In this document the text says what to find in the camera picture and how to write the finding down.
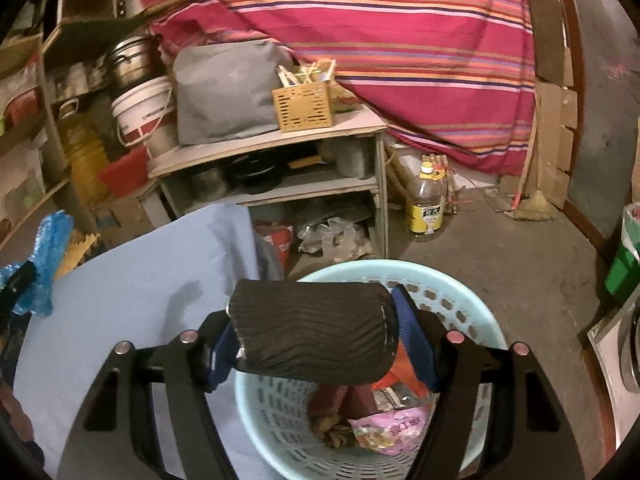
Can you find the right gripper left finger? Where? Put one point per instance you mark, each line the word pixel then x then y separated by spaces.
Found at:
pixel 146 414

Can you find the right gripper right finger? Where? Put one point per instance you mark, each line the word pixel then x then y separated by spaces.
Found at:
pixel 527 434

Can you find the blue plastic glove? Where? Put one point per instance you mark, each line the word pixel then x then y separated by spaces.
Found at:
pixel 52 237

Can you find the pink snack wrapper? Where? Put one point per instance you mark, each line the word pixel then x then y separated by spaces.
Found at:
pixel 392 432

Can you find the clear plastic wrapper orange edge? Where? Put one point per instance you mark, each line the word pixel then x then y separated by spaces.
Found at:
pixel 400 387

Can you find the dark red paper cup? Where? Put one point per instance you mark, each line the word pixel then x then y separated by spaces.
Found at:
pixel 350 402

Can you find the yellow egg tray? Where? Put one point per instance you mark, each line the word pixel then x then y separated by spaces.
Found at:
pixel 81 248

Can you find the blue table mat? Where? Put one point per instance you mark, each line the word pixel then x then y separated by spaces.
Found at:
pixel 146 291

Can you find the cardboard box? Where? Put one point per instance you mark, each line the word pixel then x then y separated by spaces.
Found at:
pixel 121 219

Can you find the light blue plastic basket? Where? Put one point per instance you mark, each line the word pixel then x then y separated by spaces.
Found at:
pixel 273 410

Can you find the red plastic bowl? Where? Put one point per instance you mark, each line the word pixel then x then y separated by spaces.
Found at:
pixel 127 174

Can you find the straw broom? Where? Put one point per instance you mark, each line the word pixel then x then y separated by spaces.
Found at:
pixel 535 207

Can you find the large oil jug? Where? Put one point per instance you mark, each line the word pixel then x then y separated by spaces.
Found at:
pixel 84 152

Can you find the yellow oil bottle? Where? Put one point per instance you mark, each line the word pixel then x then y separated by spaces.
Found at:
pixel 427 192

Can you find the white plastic bucket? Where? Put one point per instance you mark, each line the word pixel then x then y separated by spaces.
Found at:
pixel 147 114

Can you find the low wooden cabinet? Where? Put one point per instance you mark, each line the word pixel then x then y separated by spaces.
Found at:
pixel 361 124

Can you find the steel pot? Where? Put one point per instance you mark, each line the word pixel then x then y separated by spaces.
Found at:
pixel 134 60

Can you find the grey fabric cover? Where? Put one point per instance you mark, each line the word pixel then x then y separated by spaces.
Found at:
pixel 224 91

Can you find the yellow utensil holder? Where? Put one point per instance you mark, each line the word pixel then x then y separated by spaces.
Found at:
pixel 303 102

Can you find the pink striped cloth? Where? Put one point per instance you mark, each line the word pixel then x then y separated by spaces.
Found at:
pixel 455 77

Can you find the wooden wall shelf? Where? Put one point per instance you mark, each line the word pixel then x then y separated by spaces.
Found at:
pixel 70 43

